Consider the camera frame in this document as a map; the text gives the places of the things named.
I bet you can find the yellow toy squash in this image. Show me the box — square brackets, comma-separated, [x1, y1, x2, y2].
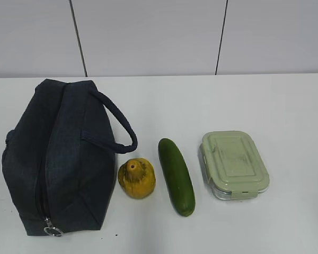
[118, 158, 156, 199]

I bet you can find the green cucumber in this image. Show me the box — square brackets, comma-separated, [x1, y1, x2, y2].
[158, 138, 196, 217]

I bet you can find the silver zipper pull ring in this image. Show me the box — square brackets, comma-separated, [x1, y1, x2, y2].
[43, 216, 64, 238]

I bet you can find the dark blue insulated lunch bag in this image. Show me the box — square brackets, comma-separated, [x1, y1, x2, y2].
[2, 79, 138, 237]

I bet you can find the green lidded glass container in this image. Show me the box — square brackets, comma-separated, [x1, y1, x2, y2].
[199, 131, 270, 200]

